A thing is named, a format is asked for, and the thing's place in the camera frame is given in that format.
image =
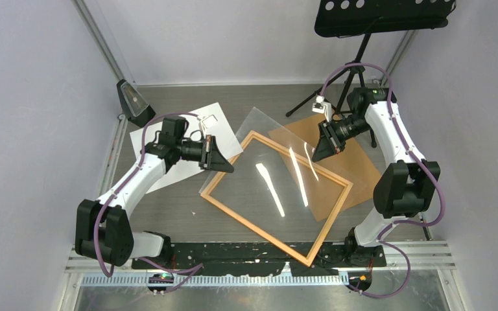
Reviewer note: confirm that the aluminium rail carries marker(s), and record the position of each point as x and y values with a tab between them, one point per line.
419	255

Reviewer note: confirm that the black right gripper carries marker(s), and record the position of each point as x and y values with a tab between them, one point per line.
329	143

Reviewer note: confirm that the clear acrylic sheet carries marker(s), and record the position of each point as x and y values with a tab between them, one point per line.
262	123

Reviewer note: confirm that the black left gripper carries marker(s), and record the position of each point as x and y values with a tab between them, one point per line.
212	158

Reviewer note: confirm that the black metronome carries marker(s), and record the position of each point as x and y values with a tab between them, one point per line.
135	108

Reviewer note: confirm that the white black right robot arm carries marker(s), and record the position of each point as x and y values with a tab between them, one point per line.
409	181

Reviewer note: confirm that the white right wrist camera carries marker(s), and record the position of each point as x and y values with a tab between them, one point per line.
321	106

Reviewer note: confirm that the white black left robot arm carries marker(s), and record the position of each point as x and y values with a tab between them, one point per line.
103	231

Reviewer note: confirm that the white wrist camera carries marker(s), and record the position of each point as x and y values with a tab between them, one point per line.
321	106
205	122

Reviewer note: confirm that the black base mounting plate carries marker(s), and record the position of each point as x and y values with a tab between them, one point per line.
261	259

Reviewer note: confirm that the orange wooden picture frame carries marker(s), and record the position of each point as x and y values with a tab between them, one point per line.
262	195

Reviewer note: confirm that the illustrated photo print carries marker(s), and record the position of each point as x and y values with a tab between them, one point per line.
174	143

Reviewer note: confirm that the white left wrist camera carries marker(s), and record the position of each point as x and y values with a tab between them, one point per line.
205	122

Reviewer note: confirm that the black music stand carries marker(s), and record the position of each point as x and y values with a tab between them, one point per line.
347	19

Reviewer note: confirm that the brown backing board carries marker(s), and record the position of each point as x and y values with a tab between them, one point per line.
352	164

